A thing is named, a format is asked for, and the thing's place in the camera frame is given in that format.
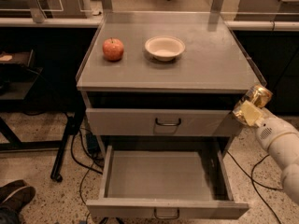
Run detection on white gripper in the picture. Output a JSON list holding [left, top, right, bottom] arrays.
[[240, 101, 296, 151]]

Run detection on orange soda can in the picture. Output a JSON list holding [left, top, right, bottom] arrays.
[[233, 84, 272, 125]]

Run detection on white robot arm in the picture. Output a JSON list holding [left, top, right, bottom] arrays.
[[240, 101, 299, 204]]

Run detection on grey drawer cabinet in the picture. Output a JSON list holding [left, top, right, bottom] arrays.
[[75, 10, 267, 224]]

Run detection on open grey middle drawer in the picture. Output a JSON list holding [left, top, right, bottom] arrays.
[[87, 145, 249, 219]]

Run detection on grey upper drawer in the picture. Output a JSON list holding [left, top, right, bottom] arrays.
[[86, 108, 242, 137]]

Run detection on white paper bowl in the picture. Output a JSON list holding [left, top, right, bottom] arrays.
[[145, 35, 185, 62]]

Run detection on red apple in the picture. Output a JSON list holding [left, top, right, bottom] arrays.
[[102, 37, 124, 62]]

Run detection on dark shoe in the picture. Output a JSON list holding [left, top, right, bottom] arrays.
[[0, 179, 36, 224]]

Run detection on black floor cable right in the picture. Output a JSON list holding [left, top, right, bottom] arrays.
[[226, 150, 284, 224]]

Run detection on black floor cable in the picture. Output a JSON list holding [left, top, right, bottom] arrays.
[[69, 128, 106, 224], [226, 150, 284, 224]]

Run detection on black floor cable left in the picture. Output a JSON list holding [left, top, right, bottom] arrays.
[[69, 128, 106, 224]]

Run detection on black table frame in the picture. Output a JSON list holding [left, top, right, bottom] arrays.
[[0, 50, 85, 182]]

